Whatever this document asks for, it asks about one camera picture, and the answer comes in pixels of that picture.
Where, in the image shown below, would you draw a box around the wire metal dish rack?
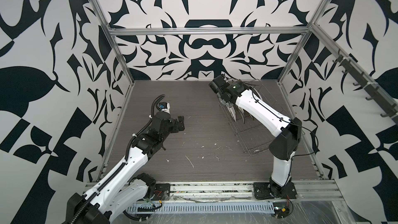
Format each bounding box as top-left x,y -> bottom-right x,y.
220,80 -> 292,156

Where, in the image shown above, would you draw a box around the aluminium cage frame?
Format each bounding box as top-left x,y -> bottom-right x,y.
77,0 -> 346,181

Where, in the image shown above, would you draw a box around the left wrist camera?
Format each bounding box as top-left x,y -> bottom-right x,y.
157,102 -> 171,114

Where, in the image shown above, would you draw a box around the white cable duct strip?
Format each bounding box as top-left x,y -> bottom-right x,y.
126,202 -> 275,214

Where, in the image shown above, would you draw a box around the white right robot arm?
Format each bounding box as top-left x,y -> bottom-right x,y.
209,75 -> 302,200

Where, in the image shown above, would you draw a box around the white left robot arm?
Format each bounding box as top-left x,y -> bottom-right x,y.
65,94 -> 184,224

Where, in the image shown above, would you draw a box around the square white plate black underside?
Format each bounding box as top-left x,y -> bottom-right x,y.
227,105 -> 239,122

